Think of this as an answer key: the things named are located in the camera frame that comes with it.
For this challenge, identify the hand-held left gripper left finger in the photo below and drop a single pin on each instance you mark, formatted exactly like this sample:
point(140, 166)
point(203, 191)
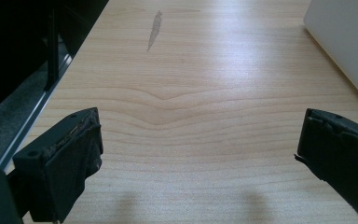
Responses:
point(62, 168)

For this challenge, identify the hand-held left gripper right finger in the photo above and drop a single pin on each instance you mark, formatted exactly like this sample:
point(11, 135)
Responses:
point(338, 155)

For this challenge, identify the white box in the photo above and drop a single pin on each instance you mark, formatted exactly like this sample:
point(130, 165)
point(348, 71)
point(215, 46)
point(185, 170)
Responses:
point(348, 40)

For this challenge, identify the aluminium floor rail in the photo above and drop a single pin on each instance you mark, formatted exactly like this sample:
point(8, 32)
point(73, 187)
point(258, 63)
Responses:
point(34, 115)

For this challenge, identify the black stand post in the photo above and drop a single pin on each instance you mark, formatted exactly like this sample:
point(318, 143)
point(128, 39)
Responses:
point(52, 53)

